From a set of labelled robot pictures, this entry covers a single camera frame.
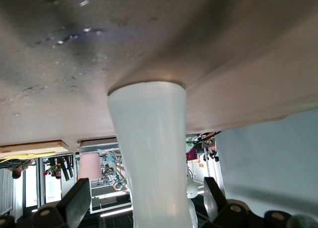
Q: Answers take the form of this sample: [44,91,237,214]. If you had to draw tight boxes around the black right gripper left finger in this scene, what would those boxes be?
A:
[31,177,92,228]

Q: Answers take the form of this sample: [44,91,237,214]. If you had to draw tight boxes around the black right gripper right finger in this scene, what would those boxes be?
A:
[203,176,250,228]

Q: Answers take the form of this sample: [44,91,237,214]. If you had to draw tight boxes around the pink plastic cup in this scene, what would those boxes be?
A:
[78,152,103,181]

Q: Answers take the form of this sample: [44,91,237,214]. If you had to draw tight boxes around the translucent sauce bottle orange cap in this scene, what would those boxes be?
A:
[106,80,200,228]

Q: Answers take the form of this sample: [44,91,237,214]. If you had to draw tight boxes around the grey blue background robot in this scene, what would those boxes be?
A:
[100,163,128,192]

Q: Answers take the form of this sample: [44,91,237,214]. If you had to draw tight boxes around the yellow plastic knife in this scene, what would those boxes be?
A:
[0,152,57,161]

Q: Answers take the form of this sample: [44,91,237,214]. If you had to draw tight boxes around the silver digital kitchen scale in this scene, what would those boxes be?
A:
[77,137,120,154]

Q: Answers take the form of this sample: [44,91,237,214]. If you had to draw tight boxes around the person in background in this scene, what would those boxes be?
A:
[11,158,36,180]

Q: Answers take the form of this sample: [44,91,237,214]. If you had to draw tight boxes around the yellow plastic fork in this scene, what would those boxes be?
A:
[0,155,34,163]

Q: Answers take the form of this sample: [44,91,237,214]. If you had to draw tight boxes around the wooden cutting board metal handle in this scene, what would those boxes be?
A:
[0,139,69,159]

